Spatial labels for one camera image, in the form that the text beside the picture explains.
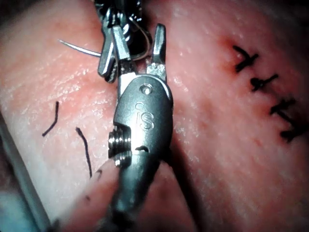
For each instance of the left arm needle driver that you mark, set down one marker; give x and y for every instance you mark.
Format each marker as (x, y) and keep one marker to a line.
(113, 12)

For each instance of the left arm needle driver jaw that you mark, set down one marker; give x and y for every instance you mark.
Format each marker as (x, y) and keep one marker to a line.
(106, 55)
(113, 72)

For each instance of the black stitching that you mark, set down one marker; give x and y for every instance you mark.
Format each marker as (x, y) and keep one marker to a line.
(259, 83)

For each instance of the dark right arm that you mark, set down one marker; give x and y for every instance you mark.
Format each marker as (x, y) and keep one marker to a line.
(159, 207)

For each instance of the curved steel needle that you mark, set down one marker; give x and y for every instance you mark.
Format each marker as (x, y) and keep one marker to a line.
(82, 49)

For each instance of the blue-green cloth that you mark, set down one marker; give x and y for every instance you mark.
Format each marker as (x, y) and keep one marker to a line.
(12, 212)

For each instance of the short black thread piece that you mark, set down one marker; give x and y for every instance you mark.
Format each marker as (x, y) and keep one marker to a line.
(53, 120)
(85, 149)

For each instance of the right arm needle driver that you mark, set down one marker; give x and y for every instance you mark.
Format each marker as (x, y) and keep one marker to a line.
(147, 116)

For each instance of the right arm needle driver jaw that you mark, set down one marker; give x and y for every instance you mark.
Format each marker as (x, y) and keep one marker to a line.
(122, 48)
(159, 46)

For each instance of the tissue pad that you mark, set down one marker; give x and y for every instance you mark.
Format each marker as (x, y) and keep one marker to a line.
(217, 169)

